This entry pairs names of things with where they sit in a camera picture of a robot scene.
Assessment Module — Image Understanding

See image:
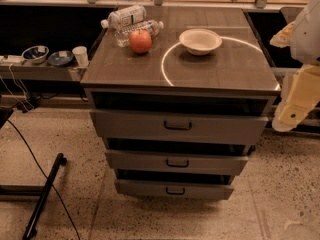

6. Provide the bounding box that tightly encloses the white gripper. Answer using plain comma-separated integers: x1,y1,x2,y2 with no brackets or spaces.
270,21,320,132

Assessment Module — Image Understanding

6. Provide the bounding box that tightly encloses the grey drawer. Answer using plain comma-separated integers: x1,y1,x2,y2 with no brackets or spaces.
90,110,267,145
115,180,233,200
106,150,248,176

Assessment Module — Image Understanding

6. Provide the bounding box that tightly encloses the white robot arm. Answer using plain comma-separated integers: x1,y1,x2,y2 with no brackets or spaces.
270,0,320,132

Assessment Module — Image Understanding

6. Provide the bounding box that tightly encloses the grey drawer cabinet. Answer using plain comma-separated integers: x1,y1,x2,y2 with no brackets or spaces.
81,7,280,186

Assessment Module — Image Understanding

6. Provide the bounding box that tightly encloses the grey top drawer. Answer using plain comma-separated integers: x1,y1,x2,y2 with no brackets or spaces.
90,110,267,145

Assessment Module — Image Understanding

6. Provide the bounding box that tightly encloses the grey bottom drawer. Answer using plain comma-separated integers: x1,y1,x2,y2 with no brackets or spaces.
115,180,233,200

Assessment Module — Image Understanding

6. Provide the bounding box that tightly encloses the white paper bowl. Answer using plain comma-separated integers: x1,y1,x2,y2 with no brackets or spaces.
179,29,222,56

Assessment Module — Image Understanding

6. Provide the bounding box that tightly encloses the red apple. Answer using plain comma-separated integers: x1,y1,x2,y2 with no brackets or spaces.
129,30,152,54

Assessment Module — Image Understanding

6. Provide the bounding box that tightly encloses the clear plastic water bottle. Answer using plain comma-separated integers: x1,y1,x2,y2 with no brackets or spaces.
115,20,164,47

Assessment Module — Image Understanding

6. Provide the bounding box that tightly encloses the labelled plastic water bottle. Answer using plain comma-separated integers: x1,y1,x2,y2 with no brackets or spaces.
101,5,146,30

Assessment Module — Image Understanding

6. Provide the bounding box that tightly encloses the white paper cup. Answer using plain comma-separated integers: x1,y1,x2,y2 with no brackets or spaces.
72,46,89,67

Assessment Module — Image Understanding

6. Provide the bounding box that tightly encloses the dark blue bowl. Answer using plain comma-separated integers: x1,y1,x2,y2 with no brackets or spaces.
48,50,74,67

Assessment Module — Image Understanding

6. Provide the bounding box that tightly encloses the white power strip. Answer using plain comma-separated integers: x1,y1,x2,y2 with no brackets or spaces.
0,55,24,64

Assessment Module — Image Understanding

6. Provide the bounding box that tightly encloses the black floor stand leg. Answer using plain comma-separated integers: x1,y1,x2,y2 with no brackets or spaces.
22,153,67,240

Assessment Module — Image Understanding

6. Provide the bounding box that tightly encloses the black floor cable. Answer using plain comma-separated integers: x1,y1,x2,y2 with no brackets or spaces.
6,118,81,240

